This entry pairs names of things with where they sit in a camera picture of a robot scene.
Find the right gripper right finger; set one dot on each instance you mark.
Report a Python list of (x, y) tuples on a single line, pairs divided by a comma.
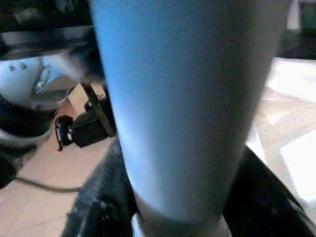
[(259, 202)]

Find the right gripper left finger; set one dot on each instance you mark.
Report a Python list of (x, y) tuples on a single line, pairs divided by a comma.
[(103, 197)]

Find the white plastic table top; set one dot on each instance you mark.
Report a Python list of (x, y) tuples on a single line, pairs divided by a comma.
[(284, 111)]

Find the white plastic table leg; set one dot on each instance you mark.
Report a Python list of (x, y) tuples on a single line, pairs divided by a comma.
[(185, 98)]

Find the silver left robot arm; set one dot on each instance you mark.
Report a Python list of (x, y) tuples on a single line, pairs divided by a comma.
[(24, 81)]

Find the black bag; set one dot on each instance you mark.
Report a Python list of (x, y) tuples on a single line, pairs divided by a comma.
[(89, 128)]

